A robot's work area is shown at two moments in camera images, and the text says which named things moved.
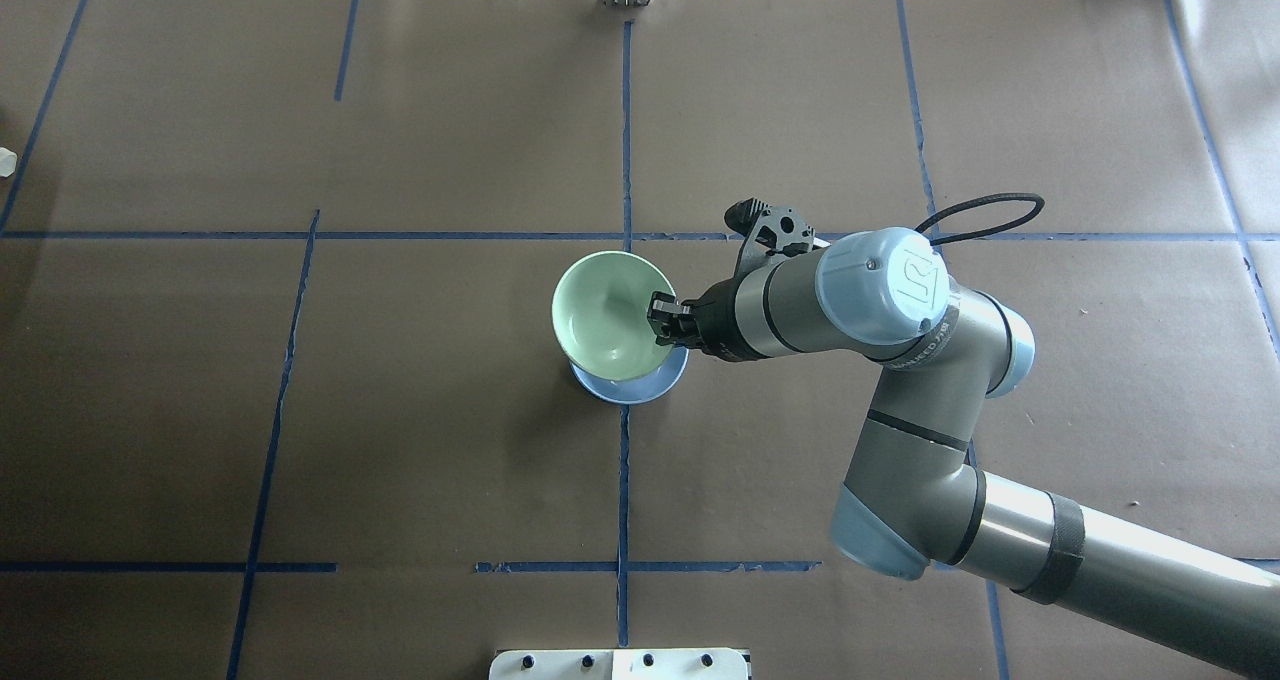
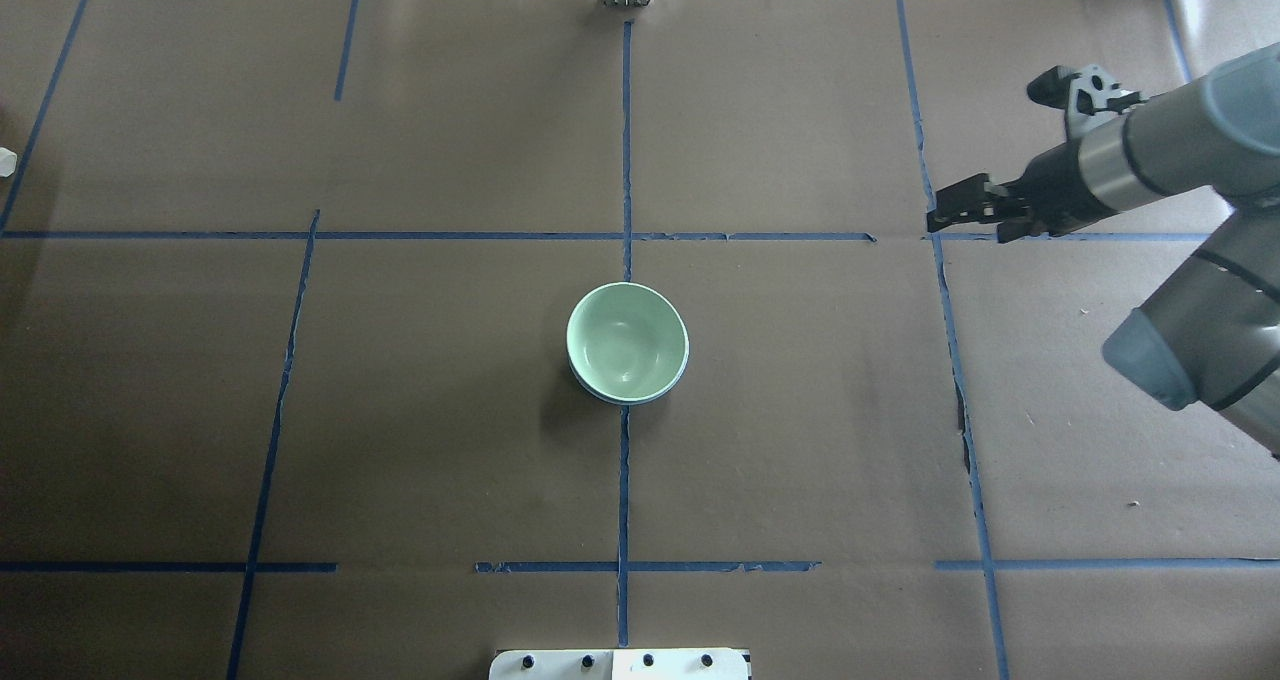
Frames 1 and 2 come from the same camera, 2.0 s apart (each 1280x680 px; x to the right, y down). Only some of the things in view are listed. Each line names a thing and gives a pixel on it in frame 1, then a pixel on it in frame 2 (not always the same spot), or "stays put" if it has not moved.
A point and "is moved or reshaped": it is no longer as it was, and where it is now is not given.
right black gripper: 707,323 -> 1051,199
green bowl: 600,313 is moved or reshaped
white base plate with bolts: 620,664 stays put
